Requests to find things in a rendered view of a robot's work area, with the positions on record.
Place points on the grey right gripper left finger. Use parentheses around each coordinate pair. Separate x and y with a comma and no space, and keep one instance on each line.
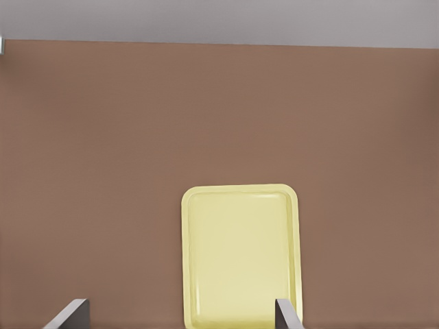
(72,316)

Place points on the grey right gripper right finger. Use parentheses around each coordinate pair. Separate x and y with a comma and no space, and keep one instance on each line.
(288,315)

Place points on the pale yellow plastic tray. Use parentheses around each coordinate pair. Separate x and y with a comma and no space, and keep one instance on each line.
(240,253)

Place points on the silver frame post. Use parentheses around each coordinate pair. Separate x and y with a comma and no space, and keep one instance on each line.
(1,45)

